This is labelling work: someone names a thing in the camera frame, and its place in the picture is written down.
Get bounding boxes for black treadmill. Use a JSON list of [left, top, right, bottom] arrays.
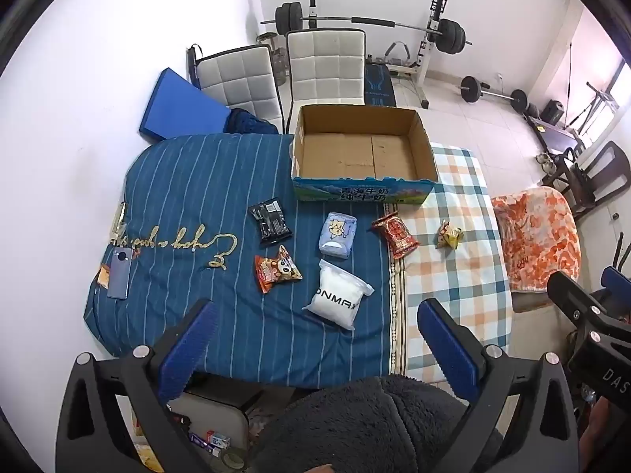
[[525, 108, 588, 155]]

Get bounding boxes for black snack packet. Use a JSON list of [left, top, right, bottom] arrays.
[[248, 199, 295, 248]]

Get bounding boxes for cardboard box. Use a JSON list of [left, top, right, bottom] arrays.
[[290, 104, 439, 204]]

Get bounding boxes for white zip bag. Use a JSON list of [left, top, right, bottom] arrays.
[[302, 259, 375, 332]]

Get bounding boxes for orange cartoon snack packet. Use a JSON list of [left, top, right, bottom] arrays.
[[254, 245, 303, 295]]

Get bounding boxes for dark fleece clothing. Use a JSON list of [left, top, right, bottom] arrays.
[[251, 376, 475, 473]]

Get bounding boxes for dark wooden chair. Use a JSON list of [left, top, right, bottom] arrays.
[[540, 140, 631, 222]]

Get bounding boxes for orange floral blanket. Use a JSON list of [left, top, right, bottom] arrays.
[[490, 186, 582, 296]]

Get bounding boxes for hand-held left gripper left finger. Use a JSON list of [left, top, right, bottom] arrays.
[[55, 298, 220, 473]]

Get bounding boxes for dark blue cloth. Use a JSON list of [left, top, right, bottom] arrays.
[[224, 107, 279, 135]]

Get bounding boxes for blue foam mat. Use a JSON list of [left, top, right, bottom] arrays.
[[139, 69, 231, 141]]

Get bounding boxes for black folded frame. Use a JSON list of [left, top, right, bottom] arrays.
[[186, 44, 204, 86]]

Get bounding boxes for small printed carton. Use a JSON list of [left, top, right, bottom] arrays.
[[190, 431, 232, 455]]

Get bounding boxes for blue striped blanket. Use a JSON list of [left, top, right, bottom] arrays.
[[83, 133, 400, 390]]

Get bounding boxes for yellow snack packet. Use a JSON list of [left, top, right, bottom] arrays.
[[436, 220, 464, 250]]

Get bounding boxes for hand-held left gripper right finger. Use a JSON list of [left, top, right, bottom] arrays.
[[416, 298, 580, 473]]

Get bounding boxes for short barbell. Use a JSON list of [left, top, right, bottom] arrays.
[[459, 76, 529, 112]]

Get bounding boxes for plaid bed sheet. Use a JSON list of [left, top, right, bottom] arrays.
[[387, 142, 513, 385]]

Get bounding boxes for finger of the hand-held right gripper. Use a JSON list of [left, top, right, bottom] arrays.
[[599, 265, 631, 302], [546, 271, 601, 327]]

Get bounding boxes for black exercise stand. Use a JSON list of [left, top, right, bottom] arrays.
[[567, 81, 620, 137]]

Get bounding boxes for long barbell with black plates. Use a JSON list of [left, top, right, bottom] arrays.
[[260, 2, 473, 55]]

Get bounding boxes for light blue tissue pack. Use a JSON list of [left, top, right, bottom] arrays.
[[318, 212, 358, 259]]

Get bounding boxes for tape roll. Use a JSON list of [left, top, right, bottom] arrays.
[[222, 448, 247, 472]]

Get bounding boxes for blue smartphone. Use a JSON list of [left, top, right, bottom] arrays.
[[107, 249, 132, 300]]

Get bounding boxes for black weight bench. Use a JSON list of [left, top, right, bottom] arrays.
[[364, 59, 398, 107]]

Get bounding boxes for beige plastic stool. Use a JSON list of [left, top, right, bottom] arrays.
[[170, 387, 297, 473]]

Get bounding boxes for grey ab trainer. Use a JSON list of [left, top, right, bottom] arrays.
[[385, 39, 416, 68]]

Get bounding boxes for black speaker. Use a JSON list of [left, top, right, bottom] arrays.
[[541, 100, 566, 126]]

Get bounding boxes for grey padded chair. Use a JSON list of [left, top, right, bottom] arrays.
[[194, 44, 284, 134]]

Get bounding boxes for red snack packet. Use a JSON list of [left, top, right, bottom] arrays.
[[371, 213, 420, 259]]

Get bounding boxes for white padded chair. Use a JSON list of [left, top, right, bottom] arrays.
[[285, 28, 368, 131]]

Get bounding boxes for white barbell rack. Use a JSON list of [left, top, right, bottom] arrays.
[[296, 0, 447, 109]]

